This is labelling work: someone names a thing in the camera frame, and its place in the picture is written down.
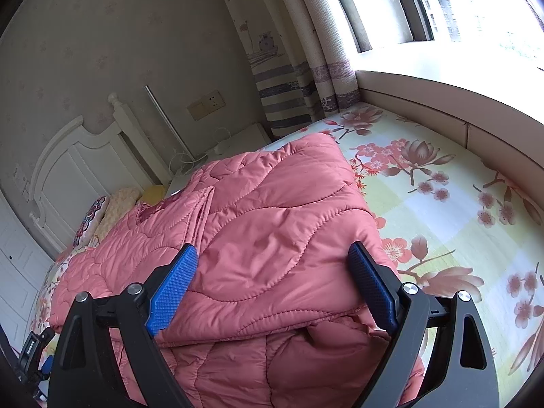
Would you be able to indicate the window frame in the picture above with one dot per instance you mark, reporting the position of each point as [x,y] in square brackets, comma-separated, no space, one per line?
[412,0]

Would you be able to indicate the white wardrobe door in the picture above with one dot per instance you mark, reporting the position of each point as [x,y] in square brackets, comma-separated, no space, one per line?
[21,272]

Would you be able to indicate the pink quilted coat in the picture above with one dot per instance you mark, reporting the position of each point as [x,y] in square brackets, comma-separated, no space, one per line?
[263,242]

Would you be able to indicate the metal pole lamp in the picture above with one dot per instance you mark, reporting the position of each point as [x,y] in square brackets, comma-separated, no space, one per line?
[163,119]

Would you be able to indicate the printed curtain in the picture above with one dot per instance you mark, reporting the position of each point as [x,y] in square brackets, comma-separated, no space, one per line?
[280,51]

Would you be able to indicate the peach pillow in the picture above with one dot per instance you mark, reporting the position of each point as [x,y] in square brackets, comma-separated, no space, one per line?
[121,202]

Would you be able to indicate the cream window ledge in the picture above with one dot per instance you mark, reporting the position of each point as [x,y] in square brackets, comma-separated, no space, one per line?
[425,93]

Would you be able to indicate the wall socket plate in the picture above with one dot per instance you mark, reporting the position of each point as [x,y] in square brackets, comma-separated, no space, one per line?
[206,105]

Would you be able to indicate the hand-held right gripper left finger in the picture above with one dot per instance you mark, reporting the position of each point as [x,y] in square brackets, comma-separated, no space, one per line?
[172,289]

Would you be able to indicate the floral bed sheet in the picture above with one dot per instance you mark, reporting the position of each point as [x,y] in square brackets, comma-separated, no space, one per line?
[425,204]

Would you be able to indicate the white nightstand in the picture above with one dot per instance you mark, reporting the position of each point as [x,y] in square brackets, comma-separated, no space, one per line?
[244,136]

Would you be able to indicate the white wooden headboard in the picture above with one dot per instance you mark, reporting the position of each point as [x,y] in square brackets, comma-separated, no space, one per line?
[68,170]

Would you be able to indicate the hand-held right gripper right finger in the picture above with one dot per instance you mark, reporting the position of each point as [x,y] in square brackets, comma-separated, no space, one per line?
[372,284]

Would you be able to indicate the patterned embroidered cushion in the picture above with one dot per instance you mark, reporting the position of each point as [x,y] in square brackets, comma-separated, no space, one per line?
[91,219]

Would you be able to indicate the yellow pillow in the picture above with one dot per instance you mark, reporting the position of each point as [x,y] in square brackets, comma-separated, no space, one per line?
[153,193]

